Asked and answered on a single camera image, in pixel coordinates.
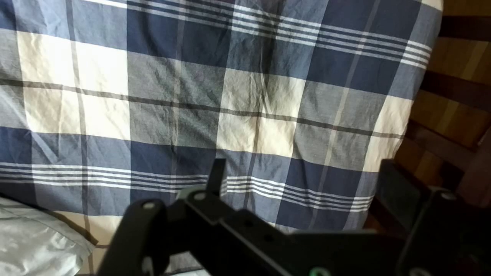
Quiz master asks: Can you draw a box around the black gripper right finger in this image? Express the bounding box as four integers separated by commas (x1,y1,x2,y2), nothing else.
376,159,491,276

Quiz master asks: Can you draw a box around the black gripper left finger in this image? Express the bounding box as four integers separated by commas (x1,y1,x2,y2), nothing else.
97,159,288,276

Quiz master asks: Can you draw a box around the white pillow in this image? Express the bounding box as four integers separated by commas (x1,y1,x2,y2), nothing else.
0,195,100,276

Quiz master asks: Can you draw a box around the blue white plaid blanket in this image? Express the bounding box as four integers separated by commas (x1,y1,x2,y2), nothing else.
0,0,445,276

